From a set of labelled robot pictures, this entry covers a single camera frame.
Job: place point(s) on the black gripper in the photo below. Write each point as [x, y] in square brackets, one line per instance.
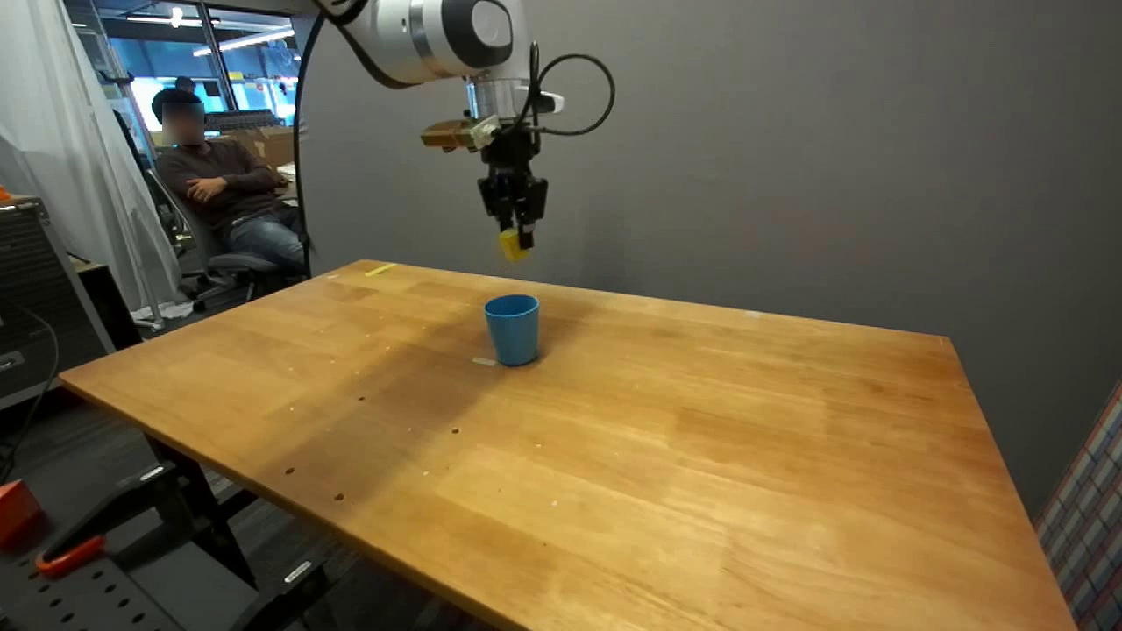
[510, 175]

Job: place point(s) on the yellow cube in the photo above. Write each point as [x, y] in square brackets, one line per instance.
[510, 241]

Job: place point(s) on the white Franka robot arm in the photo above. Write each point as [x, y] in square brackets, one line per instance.
[438, 36]

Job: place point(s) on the blue plastic cup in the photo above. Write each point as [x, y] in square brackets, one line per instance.
[513, 331]

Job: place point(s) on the black office chair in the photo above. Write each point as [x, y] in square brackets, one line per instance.
[240, 279]

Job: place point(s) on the seated person in dark clothes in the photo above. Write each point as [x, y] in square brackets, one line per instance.
[230, 194]

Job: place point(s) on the white translucent curtain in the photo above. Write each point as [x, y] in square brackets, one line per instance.
[76, 153]

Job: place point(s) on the black equipment cabinet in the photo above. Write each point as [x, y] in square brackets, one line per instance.
[39, 302]

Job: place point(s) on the red angular block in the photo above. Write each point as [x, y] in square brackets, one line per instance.
[16, 513]

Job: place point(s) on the black table leg frame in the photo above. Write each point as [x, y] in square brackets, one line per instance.
[202, 509]

